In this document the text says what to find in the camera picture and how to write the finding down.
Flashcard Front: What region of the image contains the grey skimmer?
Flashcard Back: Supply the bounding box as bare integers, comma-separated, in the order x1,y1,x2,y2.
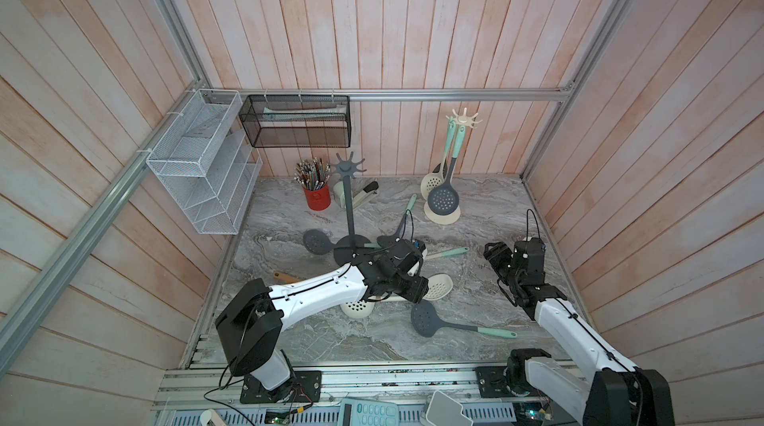
302,228,383,257
410,301,518,340
377,194,417,248

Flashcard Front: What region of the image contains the grey skimmer front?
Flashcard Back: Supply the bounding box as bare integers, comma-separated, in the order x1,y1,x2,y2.
410,301,518,340

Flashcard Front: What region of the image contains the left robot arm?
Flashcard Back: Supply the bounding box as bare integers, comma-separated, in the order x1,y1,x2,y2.
215,239,429,392

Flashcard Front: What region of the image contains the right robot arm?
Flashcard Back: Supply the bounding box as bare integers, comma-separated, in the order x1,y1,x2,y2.
483,237,676,425

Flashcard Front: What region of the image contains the cream skimmer centre front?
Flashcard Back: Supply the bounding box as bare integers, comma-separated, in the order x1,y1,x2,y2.
423,274,454,302

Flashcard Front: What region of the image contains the grey utensil rack stand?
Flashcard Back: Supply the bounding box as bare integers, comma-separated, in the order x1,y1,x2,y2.
333,152,374,267

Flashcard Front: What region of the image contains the cream skimmer under pile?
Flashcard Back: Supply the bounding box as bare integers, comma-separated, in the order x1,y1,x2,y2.
426,247,470,260

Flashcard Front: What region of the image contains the large cream skimmer left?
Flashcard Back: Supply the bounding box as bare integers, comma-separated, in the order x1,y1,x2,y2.
340,301,375,320

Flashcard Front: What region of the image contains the grey skimmer behind grey rack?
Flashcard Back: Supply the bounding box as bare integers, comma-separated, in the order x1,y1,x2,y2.
302,228,383,257

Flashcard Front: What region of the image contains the cream utensil rack stand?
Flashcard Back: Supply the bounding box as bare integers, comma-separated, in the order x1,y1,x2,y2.
421,109,479,225

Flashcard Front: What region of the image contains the mint stapler black top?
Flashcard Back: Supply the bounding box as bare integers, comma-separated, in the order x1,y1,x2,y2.
353,181,379,208

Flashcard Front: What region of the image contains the mint green pencil sharpener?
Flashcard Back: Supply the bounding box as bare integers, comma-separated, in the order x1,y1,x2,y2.
332,180,345,208

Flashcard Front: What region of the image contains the red metal pencil cup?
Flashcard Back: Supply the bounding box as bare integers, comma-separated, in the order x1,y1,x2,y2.
304,185,331,211

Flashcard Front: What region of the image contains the bundle of pencils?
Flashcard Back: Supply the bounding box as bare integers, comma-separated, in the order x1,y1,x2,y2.
294,158,331,191

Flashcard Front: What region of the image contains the grey plastic box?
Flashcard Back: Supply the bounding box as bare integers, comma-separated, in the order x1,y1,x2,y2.
420,391,474,426

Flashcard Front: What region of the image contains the grey calculator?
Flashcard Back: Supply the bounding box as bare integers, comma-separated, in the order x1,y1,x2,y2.
337,398,400,426

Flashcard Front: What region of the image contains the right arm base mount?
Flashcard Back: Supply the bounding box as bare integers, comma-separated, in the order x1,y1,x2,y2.
475,348,558,398

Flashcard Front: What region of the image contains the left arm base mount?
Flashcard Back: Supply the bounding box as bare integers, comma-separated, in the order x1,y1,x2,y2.
240,369,322,405

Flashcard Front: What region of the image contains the black mesh wall basket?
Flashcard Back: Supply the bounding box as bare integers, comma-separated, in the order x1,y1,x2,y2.
239,94,352,149

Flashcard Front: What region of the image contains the white wire mesh shelf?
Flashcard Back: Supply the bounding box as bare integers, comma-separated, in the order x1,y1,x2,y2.
147,90,263,235

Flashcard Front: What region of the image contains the aluminium rail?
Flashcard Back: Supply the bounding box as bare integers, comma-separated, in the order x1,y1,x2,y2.
152,362,481,410

